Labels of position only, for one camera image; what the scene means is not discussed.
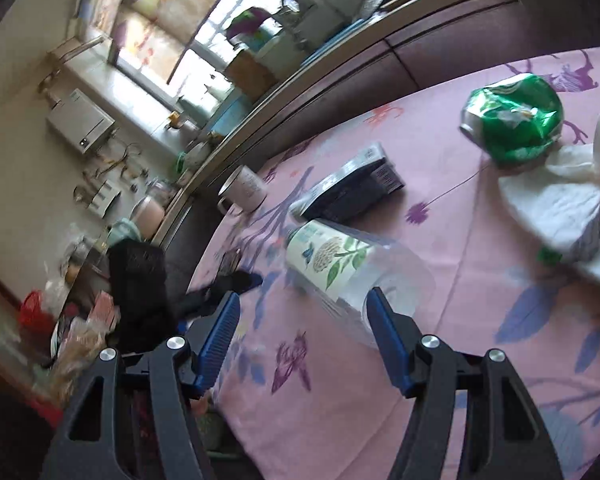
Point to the blue tray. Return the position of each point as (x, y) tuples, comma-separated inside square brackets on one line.
[(330, 42)]

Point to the pink printed tablecloth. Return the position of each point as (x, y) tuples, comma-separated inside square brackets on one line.
[(470, 280)]

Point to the upright wooden cutting board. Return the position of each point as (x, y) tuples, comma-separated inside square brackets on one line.
[(250, 75)]

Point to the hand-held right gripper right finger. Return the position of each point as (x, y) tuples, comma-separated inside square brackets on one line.
[(387, 345)]

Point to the clear bottle with floral label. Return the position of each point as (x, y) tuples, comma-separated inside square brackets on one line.
[(340, 265)]

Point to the white mug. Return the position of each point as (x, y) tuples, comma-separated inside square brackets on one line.
[(245, 190)]

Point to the red basket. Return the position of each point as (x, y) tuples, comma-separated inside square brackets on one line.
[(34, 312)]

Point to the pink jar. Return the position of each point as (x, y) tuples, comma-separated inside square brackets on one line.
[(150, 217)]

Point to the light blue container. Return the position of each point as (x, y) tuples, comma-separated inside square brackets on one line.
[(230, 112)]

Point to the dark rectangular box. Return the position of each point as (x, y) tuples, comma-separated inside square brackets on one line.
[(350, 185)]

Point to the white tissue paper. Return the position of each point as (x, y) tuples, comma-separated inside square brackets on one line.
[(555, 200)]

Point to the green and purple cloth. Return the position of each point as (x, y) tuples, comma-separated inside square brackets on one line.
[(247, 22)]

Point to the white plastic wrapper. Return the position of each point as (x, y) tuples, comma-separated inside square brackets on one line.
[(597, 240)]

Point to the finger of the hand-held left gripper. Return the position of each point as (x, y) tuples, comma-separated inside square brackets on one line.
[(230, 282)]

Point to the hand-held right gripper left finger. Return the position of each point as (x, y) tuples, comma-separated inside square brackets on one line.
[(219, 347)]

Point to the white water heater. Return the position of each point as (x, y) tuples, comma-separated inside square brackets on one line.
[(77, 120)]

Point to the metal faucet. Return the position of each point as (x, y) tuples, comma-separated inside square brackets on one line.
[(305, 5)]

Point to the small dark phone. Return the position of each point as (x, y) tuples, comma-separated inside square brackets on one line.
[(229, 262)]

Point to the crushed green can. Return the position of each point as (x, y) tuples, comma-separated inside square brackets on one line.
[(520, 117)]

